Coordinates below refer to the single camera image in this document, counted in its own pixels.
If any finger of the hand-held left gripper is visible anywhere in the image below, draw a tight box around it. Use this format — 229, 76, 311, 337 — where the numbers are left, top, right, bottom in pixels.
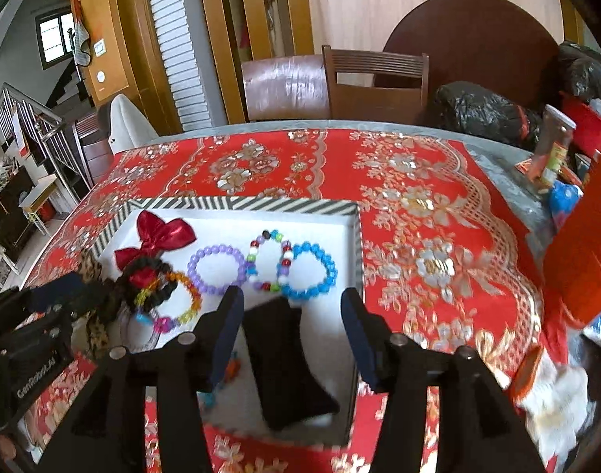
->
24, 271, 92, 312

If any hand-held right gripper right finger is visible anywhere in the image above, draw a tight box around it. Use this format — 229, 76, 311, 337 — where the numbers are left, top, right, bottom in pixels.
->
340, 287, 547, 473

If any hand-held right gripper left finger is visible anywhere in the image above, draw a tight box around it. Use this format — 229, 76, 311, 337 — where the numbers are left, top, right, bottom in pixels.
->
37, 286, 245, 473

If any leopard print hair bow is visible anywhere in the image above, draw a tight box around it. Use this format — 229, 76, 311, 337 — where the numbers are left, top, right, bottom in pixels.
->
78, 250, 125, 352

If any black hair bow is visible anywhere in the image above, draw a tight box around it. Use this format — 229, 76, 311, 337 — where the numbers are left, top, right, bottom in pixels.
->
241, 298, 341, 432

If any orange bead bracelet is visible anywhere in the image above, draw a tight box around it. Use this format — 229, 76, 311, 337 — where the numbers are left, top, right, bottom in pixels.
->
134, 270, 203, 327

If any blue bead bracelet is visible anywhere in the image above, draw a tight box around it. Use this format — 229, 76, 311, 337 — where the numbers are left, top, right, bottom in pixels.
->
281, 241, 339, 302

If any clear bead bracelet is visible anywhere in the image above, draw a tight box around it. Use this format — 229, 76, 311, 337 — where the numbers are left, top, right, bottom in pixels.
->
120, 305, 164, 354

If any dark brown scrunchie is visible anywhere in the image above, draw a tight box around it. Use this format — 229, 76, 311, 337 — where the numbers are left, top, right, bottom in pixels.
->
117, 256, 179, 307

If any multicolour bead bracelet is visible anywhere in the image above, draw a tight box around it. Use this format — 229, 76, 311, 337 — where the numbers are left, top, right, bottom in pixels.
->
246, 229, 295, 293

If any purple bead bracelet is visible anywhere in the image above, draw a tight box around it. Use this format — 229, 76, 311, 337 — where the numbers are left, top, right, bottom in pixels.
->
187, 245, 249, 297

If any striped tray box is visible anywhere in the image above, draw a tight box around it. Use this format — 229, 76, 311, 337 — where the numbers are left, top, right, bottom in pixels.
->
86, 196, 365, 450

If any red satin hair bow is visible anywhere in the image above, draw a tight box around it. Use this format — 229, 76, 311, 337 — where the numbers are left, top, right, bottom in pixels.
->
114, 210, 198, 270

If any small white table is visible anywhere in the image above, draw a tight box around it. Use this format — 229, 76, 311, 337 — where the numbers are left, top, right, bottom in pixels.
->
18, 173, 61, 238

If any dark wooden chair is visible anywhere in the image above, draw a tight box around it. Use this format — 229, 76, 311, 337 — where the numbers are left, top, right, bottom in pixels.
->
73, 111, 115, 189

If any metal stair railing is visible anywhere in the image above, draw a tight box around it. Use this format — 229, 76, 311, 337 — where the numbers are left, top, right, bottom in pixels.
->
0, 83, 93, 209

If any red floral tablecloth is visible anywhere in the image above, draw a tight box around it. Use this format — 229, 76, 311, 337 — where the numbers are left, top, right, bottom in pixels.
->
22, 128, 553, 473

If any orange packet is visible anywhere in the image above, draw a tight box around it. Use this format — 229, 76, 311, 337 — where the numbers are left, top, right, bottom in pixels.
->
508, 344, 546, 401

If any white jacket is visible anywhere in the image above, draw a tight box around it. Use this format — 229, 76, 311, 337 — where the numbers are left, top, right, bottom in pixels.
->
108, 93, 160, 155

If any white tissue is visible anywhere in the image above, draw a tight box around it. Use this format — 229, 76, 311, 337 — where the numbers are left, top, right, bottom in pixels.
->
518, 363, 590, 460

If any hanging cloth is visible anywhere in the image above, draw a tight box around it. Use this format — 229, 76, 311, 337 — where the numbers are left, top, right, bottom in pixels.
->
70, 14, 93, 68

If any wooden slat chair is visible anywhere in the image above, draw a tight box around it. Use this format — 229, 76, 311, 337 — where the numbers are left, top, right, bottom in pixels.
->
321, 45, 430, 125

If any window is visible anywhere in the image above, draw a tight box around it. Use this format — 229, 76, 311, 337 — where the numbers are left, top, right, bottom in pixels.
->
36, 6, 78, 71

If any brown leather chair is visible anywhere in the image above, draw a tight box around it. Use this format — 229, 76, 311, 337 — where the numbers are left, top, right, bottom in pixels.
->
240, 54, 332, 122

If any black plastic bag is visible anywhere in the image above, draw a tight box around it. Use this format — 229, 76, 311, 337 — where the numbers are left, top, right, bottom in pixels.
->
555, 41, 601, 105
425, 81, 543, 152

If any clear snack jar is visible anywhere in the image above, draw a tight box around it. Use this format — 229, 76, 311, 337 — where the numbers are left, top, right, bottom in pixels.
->
531, 104, 577, 194

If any white slatted panel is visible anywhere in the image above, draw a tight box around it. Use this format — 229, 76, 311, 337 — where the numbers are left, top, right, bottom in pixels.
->
143, 0, 216, 132

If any red package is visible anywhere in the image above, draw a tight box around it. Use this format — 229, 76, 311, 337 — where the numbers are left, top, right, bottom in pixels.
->
560, 93, 601, 159

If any dark round tabletop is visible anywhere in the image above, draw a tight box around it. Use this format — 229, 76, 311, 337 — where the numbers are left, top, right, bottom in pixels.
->
380, 0, 560, 95

